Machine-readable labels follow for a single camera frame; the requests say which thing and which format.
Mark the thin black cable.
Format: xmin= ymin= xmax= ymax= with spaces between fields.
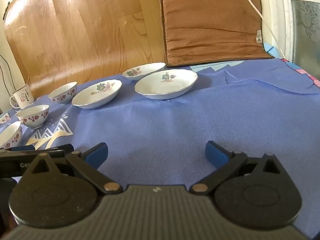
xmin=0 ymin=54 xmax=15 ymax=98

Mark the white enamel mug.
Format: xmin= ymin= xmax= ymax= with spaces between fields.
xmin=9 ymin=85 xmax=34 ymax=109

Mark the floral white bowl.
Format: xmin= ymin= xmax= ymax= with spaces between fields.
xmin=48 ymin=81 xmax=78 ymax=105
xmin=0 ymin=121 xmax=23 ymax=148
xmin=16 ymin=104 xmax=50 ymax=129

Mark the light blue cloth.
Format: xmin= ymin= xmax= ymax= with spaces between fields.
xmin=264 ymin=42 xmax=282 ymax=58

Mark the pink patterned cloth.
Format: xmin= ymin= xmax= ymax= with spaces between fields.
xmin=281 ymin=58 xmax=320 ymax=88

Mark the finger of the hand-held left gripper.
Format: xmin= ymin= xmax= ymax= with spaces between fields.
xmin=0 ymin=144 xmax=73 ymax=158

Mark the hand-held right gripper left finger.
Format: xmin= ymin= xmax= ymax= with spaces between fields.
xmin=22 ymin=142 xmax=123 ymax=195

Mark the small floral white plate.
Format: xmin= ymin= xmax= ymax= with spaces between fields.
xmin=72 ymin=79 xmax=123 ymax=109

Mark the large floral white plate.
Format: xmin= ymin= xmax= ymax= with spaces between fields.
xmin=134 ymin=69 xmax=198 ymax=100

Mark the wood-pattern laminate board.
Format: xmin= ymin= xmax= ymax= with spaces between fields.
xmin=4 ymin=0 xmax=167 ymax=98

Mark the brown seat cushion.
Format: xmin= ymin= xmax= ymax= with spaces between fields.
xmin=159 ymin=0 xmax=275 ymax=68

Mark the frosted glass window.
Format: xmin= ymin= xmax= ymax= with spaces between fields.
xmin=280 ymin=0 xmax=320 ymax=80

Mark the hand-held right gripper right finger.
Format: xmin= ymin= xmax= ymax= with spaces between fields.
xmin=190 ymin=141 xmax=288 ymax=195

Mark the blue printed blanket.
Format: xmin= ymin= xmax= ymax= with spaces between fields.
xmin=0 ymin=58 xmax=320 ymax=238

